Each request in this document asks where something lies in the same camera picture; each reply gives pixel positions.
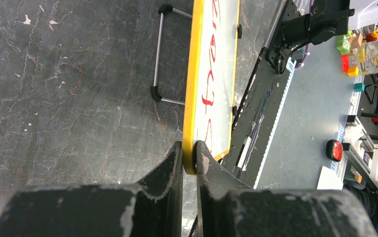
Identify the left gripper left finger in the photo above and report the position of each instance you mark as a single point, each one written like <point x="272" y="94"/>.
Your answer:
<point x="150" y="207"/>

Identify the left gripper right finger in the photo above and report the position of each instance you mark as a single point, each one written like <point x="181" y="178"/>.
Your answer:
<point x="229" y="208"/>

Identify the whiteboard with yellow edge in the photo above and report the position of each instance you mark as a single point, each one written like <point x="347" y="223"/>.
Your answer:
<point x="210" y="83"/>

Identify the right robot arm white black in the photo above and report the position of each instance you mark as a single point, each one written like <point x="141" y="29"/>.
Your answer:
<point x="329" y="18"/>

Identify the black whiteboard clip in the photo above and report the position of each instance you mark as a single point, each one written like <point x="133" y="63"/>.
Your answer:
<point x="234" y="110"/>
<point x="239" y="31"/>

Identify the red emergency stop button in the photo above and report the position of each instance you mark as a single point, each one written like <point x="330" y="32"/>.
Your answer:
<point x="334" y="150"/>

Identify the teal toy cube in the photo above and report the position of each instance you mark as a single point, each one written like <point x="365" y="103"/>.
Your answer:
<point x="359" y="87"/>

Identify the yellow toy cube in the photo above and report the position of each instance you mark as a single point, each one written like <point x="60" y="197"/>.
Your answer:
<point x="353" y="71"/>

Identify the red toy block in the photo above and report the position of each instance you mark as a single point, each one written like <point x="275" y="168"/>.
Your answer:
<point x="348" y="61"/>

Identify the green toy block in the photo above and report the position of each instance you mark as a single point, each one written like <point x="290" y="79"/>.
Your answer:
<point x="343" y="43"/>

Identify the clear cleaner spray bottle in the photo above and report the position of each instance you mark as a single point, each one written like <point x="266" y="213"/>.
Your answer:
<point x="367" y="58"/>

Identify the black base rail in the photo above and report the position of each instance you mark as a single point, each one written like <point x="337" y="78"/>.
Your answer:
<point x="271" y="61"/>

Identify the white cable duct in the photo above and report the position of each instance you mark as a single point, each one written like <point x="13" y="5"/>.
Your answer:
<point x="270" y="114"/>

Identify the whiteboard wire stand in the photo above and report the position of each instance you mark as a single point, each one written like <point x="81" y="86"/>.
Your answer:
<point x="163" y="10"/>

